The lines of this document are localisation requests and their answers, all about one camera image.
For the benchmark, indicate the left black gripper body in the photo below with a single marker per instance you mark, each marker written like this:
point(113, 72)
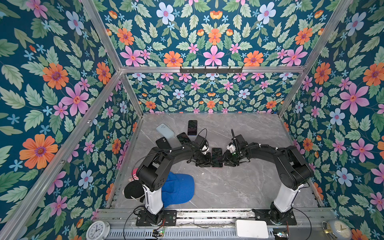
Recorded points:
point(203, 159)

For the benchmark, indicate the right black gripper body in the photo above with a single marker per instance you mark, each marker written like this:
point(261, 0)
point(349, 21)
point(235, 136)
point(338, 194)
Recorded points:
point(232, 158)

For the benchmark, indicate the pink-edged smartphone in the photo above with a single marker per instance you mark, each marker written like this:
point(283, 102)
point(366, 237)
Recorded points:
point(216, 161)

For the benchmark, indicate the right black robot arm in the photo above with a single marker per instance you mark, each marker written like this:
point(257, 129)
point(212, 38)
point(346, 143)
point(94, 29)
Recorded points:
point(293, 171)

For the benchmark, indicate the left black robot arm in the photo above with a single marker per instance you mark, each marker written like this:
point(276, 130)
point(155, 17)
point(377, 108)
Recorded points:
point(153, 171)

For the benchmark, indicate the black phone case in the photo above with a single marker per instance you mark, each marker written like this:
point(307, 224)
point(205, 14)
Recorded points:
point(163, 144)

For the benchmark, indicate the light blue phone case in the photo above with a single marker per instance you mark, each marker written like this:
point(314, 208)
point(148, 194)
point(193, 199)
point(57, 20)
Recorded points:
point(165, 131)

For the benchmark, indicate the silver-edged smartphone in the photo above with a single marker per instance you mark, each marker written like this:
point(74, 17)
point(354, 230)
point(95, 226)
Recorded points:
point(183, 138)

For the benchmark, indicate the blue baseball cap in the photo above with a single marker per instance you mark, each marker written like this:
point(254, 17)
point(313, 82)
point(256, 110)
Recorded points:
point(178, 189)

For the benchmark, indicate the blue-edged smartphone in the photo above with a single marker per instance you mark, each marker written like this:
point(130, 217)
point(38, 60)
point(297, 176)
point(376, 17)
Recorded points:
point(192, 128)

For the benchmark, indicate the white rectangular box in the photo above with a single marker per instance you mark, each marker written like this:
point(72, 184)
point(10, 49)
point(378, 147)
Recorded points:
point(252, 229)

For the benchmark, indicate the black plush toy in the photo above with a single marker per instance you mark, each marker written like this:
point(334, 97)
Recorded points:
point(134, 190)

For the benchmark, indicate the silver alarm clock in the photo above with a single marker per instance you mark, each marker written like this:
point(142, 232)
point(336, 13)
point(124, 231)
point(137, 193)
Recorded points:
point(337, 230)

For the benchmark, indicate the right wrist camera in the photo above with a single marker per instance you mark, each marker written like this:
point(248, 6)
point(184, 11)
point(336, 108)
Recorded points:
point(231, 148)

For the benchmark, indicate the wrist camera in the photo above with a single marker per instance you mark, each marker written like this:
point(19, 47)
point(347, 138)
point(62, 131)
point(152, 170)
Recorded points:
point(231, 148)
point(202, 143)

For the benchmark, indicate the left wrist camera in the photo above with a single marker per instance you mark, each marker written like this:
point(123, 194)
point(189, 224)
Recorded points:
point(202, 143)

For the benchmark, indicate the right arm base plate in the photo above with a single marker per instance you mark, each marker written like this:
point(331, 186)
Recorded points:
point(275, 217)

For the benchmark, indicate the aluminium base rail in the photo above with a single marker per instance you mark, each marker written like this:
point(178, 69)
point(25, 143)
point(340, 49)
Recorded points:
point(214, 224)

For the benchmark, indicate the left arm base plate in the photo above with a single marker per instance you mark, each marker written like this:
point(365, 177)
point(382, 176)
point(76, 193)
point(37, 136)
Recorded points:
point(163, 218)

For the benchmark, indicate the black hook rail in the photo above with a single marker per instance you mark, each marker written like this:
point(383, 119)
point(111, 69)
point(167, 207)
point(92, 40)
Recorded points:
point(211, 70)

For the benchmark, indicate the white wall clock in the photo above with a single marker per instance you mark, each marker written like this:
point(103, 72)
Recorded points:
point(98, 230)

